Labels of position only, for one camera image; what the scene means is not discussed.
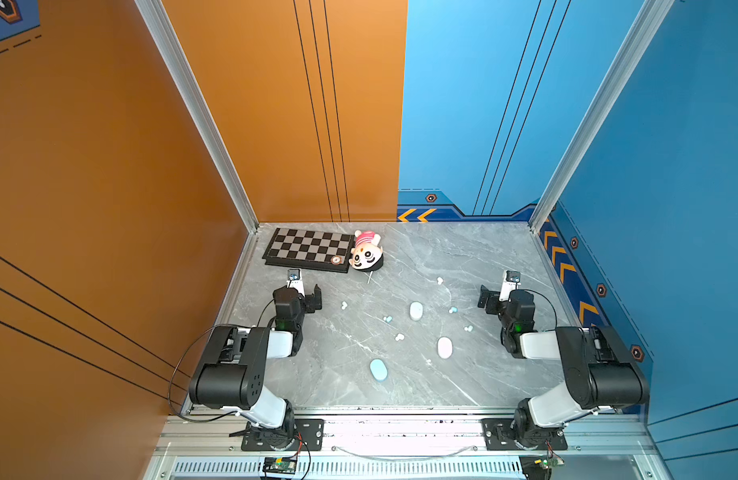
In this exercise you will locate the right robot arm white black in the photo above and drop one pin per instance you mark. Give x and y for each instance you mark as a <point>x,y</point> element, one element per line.
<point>599,373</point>

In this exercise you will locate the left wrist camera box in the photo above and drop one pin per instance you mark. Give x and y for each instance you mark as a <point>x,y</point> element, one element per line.
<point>295,281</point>

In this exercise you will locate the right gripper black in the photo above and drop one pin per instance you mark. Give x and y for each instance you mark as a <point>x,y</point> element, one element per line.
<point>491,301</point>

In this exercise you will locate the aluminium front rail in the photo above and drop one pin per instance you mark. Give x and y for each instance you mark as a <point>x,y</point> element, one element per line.
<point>409,432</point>

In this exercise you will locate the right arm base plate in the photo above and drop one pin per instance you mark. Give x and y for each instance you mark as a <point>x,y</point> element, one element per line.
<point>503,434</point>

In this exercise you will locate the mint green earbud case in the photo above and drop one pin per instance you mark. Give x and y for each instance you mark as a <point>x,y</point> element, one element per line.
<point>416,310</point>

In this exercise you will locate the green circuit board left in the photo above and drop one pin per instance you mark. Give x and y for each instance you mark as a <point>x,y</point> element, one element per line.
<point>279,466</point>

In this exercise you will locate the corner aluminium post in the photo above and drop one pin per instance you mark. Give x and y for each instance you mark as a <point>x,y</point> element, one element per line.
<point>161,30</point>
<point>638,38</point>

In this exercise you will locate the white earbud case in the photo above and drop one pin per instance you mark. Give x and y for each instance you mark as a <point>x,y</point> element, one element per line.
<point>444,347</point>

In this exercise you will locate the black white chessboard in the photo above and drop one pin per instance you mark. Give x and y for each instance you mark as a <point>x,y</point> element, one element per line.
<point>308,249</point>

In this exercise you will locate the circuit board right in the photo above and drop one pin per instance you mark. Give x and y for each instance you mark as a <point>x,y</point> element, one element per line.
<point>548,462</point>

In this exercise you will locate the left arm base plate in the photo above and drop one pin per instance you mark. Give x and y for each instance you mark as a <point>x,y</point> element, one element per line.
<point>286,438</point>

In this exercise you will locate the right corner aluminium post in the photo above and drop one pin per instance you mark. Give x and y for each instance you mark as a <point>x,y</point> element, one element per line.
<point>638,38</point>

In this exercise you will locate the white vent grille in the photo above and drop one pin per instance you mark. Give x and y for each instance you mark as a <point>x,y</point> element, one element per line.
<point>326,467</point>

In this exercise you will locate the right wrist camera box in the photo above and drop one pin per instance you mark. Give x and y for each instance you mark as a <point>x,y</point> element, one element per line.
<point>510,281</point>

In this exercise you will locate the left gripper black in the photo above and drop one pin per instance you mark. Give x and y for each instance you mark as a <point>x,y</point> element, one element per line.
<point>309,301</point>

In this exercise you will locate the blue earbud case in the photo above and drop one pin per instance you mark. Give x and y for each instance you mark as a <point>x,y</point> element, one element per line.
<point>378,370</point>

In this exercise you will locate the plush doll pink shirt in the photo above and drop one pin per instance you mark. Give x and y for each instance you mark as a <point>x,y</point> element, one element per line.
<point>367,254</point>

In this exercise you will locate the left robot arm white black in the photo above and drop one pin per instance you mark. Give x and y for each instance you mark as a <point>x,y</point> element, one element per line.
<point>230,374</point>

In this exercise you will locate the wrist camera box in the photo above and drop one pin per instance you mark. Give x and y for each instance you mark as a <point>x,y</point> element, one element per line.
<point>510,281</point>
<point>295,281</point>

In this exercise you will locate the left corner aluminium post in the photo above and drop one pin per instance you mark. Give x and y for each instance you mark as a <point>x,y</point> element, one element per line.
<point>161,30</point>

